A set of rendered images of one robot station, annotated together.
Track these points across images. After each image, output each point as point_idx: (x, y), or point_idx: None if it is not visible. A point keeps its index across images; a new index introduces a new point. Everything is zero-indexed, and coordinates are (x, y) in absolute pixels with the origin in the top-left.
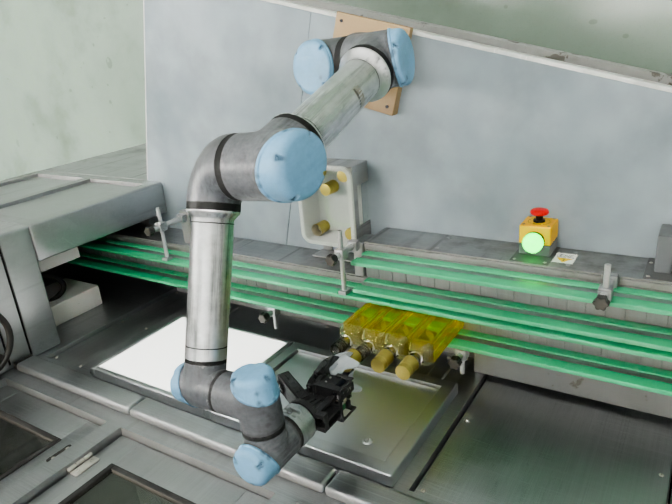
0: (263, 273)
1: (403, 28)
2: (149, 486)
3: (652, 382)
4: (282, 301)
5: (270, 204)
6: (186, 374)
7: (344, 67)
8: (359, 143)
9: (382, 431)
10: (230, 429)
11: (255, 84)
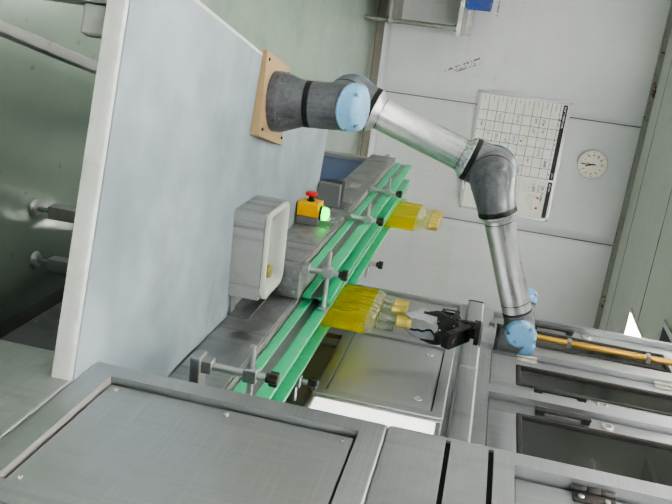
0: (282, 350)
1: (288, 68)
2: (521, 448)
3: (363, 261)
4: (291, 367)
5: (202, 292)
6: (532, 318)
7: (401, 106)
8: (256, 179)
9: (415, 351)
10: (453, 408)
11: (213, 135)
